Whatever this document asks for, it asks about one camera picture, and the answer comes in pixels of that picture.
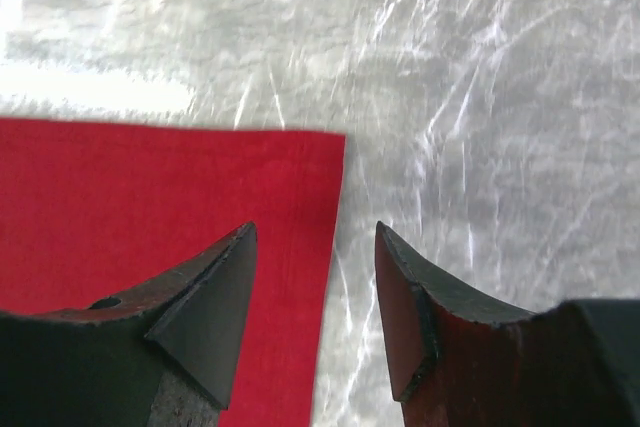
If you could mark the red t-shirt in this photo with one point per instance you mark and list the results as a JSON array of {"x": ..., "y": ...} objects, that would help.
[{"x": 90, "y": 209}]

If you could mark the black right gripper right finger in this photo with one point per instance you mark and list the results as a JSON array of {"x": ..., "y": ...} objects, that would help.
[{"x": 459, "y": 357}]

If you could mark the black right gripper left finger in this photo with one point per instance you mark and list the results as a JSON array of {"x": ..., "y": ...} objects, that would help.
[{"x": 162, "y": 353}]

